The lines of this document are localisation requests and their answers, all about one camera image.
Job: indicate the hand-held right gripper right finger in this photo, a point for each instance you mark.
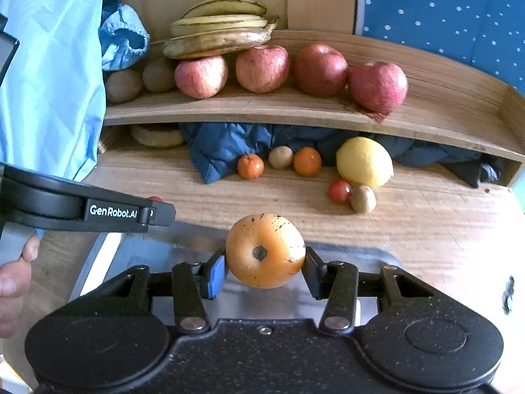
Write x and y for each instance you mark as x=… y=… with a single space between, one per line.
x=313 y=271

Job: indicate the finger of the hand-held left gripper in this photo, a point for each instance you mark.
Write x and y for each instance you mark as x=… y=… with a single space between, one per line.
x=160 y=214

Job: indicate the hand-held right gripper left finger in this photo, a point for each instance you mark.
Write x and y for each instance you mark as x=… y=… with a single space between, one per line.
x=215 y=277

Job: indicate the orange persimmon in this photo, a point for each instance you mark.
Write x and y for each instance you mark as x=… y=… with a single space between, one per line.
x=266 y=250

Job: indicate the small orange mandarin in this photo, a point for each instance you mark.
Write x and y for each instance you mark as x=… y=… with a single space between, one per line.
x=250 y=166
x=307 y=161

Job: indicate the yellow lemon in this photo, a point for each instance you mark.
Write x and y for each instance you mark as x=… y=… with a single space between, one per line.
x=363 y=162

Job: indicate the wooden shelf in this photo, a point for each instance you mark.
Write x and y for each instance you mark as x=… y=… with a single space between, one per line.
x=430 y=102

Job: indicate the person's left hand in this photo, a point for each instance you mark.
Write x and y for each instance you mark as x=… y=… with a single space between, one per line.
x=12 y=291

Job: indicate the red cherry tomato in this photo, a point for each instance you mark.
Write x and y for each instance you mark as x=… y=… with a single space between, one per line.
x=339 y=191
x=156 y=199

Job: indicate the dark blue jacket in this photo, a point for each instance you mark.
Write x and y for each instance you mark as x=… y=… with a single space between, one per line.
x=221 y=147

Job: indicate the light blue plastic bag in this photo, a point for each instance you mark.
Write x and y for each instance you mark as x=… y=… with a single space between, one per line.
x=49 y=82

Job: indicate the red apple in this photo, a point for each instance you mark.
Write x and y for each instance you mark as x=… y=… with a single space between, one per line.
x=262 y=69
x=201 y=76
x=377 y=86
x=320 y=69

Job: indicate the dark grey flat device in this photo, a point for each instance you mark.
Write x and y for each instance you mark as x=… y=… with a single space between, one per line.
x=7 y=53

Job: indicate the brown spotted banana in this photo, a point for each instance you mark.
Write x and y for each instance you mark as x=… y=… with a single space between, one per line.
x=213 y=43

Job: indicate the yellow banana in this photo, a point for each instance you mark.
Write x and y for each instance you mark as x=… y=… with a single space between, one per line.
x=217 y=24
x=229 y=5

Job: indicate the blue white-dotted cloth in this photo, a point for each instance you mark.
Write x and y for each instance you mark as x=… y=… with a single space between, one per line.
x=443 y=4

